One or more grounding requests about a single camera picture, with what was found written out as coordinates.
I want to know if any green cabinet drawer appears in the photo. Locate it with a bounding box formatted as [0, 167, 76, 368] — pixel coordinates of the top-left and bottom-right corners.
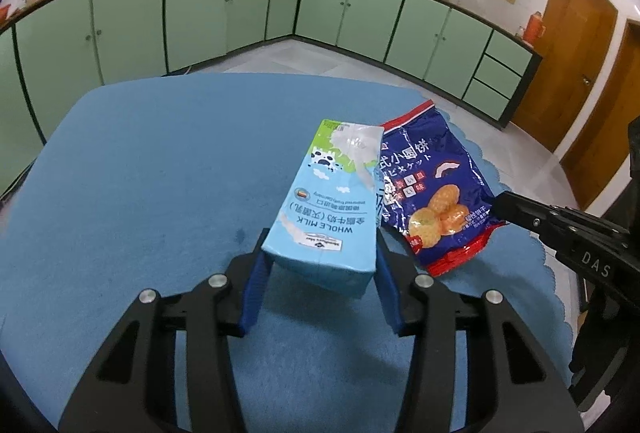
[472, 56, 526, 101]
[462, 80, 516, 121]
[482, 29, 535, 76]

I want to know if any person's right hand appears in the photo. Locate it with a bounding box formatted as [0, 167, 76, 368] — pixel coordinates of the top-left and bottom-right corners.
[567, 280, 640, 411]

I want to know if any brown wooden door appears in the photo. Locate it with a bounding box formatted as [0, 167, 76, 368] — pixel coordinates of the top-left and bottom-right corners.
[560, 18, 640, 211]
[510, 0, 621, 154]

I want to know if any red thermos flask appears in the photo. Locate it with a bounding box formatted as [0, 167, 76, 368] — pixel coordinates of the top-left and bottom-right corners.
[522, 12, 547, 45]

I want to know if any light blue milk carton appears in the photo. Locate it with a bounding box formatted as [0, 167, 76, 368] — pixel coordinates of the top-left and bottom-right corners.
[261, 118, 386, 300]

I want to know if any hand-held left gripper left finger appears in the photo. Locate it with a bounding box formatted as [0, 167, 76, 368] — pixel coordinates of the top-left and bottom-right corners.
[57, 227, 275, 433]

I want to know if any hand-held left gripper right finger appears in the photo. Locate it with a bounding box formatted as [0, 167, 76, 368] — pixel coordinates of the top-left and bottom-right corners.
[372, 229, 585, 433]

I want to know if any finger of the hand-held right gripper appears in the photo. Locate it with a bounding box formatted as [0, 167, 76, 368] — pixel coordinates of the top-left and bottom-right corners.
[500, 208, 627, 260]
[492, 190, 629, 237]

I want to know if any blue scalloped tablecloth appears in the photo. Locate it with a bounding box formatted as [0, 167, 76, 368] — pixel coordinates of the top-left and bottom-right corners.
[0, 73, 573, 433]

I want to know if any green base cabinet run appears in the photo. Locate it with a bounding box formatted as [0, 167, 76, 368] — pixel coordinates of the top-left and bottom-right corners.
[0, 0, 543, 199]

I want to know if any blue red snack bag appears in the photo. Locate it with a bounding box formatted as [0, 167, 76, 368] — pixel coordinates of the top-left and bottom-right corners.
[376, 100, 508, 278]

